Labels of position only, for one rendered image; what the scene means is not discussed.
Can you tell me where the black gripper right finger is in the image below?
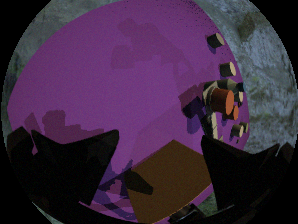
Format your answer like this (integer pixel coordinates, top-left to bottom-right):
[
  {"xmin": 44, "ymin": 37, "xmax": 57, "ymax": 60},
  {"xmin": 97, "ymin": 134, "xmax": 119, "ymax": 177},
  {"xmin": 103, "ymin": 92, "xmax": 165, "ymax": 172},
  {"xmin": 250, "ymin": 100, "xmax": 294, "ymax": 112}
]
[{"xmin": 200, "ymin": 135, "xmax": 279, "ymax": 210}]

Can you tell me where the orange-brown cylinder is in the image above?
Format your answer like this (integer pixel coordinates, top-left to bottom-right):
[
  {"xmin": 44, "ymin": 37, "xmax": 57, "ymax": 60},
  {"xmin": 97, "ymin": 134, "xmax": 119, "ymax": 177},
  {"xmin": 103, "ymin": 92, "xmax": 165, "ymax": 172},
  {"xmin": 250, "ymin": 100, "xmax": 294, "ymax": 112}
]
[
  {"xmin": 210, "ymin": 88, "xmax": 234, "ymax": 115},
  {"xmin": 223, "ymin": 105, "xmax": 239, "ymax": 121}
]

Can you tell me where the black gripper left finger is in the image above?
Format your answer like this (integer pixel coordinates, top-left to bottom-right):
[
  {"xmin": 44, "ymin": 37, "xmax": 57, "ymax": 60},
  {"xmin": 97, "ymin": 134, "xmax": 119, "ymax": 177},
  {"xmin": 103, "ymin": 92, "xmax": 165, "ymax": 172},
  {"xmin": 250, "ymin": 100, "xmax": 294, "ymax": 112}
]
[{"xmin": 31, "ymin": 129, "xmax": 120, "ymax": 206}]

